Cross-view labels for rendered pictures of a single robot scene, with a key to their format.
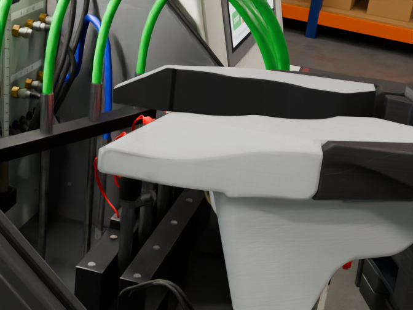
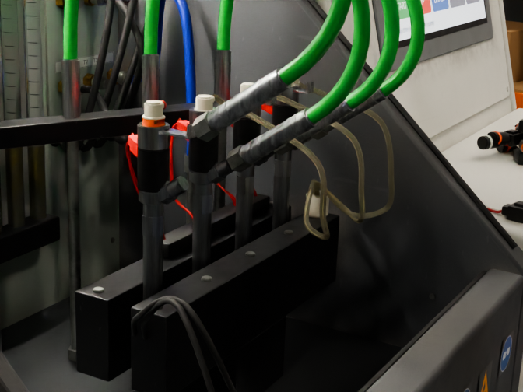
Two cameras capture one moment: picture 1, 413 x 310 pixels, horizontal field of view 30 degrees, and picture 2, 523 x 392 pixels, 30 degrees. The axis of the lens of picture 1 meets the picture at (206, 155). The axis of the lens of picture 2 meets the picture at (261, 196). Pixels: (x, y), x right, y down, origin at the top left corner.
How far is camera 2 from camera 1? 0.35 m
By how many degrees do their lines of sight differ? 17
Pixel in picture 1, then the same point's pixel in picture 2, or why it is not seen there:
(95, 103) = (149, 84)
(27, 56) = (86, 43)
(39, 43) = not seen: hidden behind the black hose
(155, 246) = (205, 276)
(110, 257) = (132, 285)
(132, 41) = not seen: hidden behind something
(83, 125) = (128, 113)
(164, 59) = (267, 39)
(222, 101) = not seen: outside the picture
